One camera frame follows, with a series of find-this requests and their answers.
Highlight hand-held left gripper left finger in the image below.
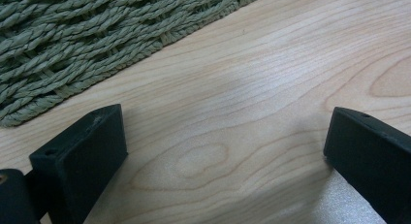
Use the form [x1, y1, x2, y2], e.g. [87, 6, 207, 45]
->
[28, 103, 129, 224]

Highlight green woven straw mat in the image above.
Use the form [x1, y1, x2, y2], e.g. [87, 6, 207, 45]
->
[0, 0, 272, 128]

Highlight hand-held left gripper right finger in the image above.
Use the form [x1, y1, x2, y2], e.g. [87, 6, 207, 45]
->
[323, 106, 411, 224]

